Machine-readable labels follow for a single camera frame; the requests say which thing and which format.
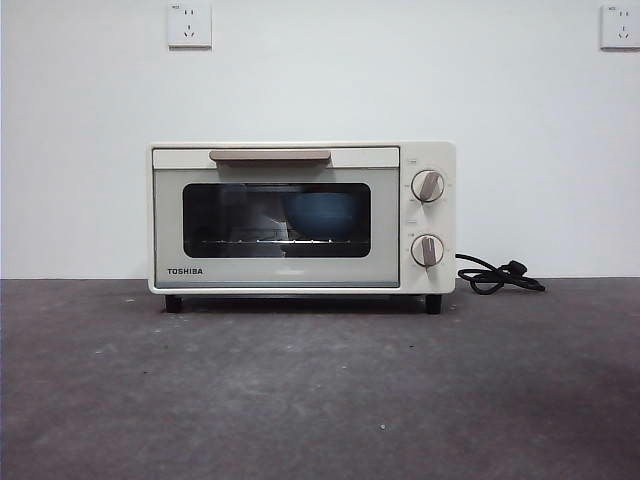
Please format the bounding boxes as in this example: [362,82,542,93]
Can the blue ribbed bowl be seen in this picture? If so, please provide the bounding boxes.
[282,193,357,236]

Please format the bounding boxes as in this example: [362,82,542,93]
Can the tan oven door handle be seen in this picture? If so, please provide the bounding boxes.
[208,148,332,165]

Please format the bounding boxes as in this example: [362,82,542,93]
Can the glass oven door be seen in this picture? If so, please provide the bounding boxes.
[151,146,401,290]

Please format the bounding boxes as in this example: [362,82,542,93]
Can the cream oven knob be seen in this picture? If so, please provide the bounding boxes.
[410,169,447,205]
[410,233,446,269]

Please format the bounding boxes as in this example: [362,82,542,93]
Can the cream Toshiba toaster oven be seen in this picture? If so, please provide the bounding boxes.
[147,139,458,297]

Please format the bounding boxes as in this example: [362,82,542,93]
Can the metal wire oven rack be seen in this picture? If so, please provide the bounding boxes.
[198,235,370,248]

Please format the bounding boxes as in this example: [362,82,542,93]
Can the black oven power cable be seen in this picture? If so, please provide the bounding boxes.
[453,252,547,294]

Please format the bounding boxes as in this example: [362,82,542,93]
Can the white wall socket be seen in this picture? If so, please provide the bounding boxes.
[600,3,640,51]
[167,2,213,50]

